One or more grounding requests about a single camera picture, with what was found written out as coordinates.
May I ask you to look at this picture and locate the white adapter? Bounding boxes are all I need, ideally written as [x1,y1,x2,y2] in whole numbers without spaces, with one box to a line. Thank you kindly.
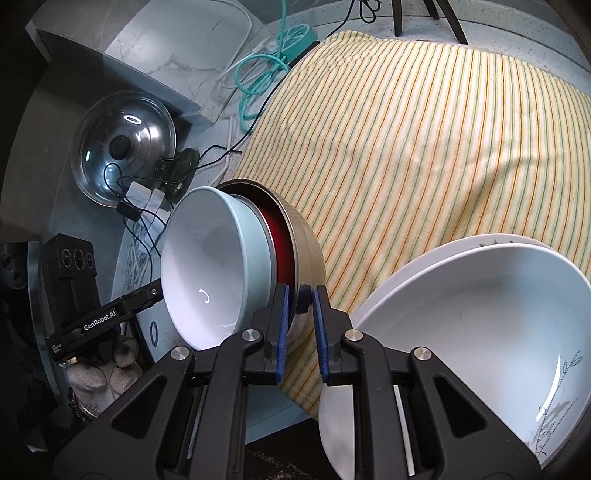
[124,181,168,219]

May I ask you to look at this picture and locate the black clip mount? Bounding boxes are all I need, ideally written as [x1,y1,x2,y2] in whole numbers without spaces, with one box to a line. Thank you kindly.
[156,148,200,204]

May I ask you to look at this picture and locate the teal power strip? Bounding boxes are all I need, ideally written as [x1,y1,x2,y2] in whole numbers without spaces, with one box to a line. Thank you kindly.
[276,23,320,60]

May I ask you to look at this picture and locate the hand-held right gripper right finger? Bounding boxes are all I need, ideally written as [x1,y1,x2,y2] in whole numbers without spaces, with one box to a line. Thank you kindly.
[313,285,541,480]

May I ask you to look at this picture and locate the small pale green bowl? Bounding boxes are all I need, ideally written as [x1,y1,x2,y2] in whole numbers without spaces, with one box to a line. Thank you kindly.
[161,186,280,352]

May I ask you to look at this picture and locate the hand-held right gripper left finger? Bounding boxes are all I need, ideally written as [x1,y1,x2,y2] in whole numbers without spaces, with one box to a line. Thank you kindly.
[53,282,293,480]

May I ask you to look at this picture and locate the person's left hand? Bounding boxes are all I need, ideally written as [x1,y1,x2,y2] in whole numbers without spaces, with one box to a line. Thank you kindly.
[67,337,141,416]

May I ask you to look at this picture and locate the large stainless steel bowl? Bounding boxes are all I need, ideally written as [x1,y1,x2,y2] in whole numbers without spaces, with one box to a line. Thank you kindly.
[217,179,328,354]

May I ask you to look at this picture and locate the white plate grey leaf print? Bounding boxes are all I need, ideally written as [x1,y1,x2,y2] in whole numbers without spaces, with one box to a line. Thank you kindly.
[318,244,591,480]

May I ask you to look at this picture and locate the white cable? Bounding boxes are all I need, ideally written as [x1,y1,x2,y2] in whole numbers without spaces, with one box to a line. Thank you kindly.
[215,4,287,185]

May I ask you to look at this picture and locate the yellow striped cloth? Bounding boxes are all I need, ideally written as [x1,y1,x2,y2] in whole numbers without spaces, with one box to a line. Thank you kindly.
[235,30,591,421]

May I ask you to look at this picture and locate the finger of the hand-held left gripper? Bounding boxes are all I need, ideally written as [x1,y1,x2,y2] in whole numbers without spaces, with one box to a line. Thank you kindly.
[115,282,164,318]

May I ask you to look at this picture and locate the thin black cable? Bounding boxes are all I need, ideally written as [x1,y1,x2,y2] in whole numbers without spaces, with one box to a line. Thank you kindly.
[348,0,384,25]

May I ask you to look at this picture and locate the red steel bowl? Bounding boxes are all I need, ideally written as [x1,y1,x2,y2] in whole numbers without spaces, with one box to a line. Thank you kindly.
[226,182,296,287]

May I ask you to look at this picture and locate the teal cable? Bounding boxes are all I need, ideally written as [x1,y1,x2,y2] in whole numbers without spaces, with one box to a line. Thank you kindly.
[233,0,296,123]

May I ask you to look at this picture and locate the black tripod legs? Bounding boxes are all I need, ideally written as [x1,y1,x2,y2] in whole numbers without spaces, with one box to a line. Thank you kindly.
[390,0,469,45]

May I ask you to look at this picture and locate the glass pot lid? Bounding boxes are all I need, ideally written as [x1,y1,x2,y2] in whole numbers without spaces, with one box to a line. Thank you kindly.
[71,90,178,208]

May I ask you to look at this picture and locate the plain white plate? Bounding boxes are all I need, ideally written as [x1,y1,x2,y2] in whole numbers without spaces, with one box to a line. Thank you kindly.
[350,234,546,321]

